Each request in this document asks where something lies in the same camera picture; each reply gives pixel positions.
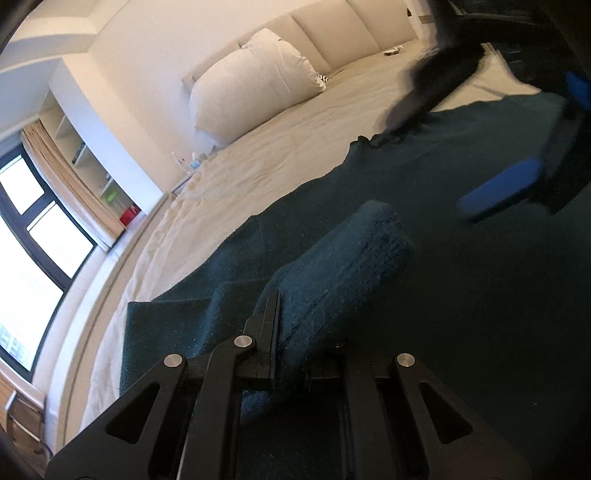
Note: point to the black framed window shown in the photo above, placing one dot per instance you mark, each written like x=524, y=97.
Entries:
x=42, y=250

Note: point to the white pillow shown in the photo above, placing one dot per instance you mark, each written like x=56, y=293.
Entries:
x=250, y=86

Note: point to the beige bed sheet mattress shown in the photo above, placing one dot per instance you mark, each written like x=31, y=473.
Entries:
x=265, y=199

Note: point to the striped black white cloth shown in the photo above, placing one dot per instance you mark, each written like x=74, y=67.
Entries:
x=322, y=79

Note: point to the beige padded headboard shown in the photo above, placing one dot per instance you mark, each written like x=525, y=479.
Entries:
x=330, y=34

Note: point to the white wall shelf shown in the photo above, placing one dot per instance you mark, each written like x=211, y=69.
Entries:
x=96, y=156

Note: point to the red box on shelf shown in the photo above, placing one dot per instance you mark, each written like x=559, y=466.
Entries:
x=129, y=214

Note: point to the dark green knit garment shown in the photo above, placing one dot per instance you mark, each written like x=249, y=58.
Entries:
x=498, y=308

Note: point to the beige curtain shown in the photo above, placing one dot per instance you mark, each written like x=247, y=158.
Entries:
x=95, y=218

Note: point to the wooden chair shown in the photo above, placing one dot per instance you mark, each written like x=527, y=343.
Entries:
x=22, y=419

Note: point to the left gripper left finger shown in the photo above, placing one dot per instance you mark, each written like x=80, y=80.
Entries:
x=179, y=419

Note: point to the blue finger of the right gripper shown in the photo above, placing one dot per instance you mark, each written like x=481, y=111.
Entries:
x=508, y=188

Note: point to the small white object on bed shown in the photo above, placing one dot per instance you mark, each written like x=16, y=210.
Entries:
x=393, y=51

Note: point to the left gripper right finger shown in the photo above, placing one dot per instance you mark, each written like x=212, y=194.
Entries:
x=402, y=422

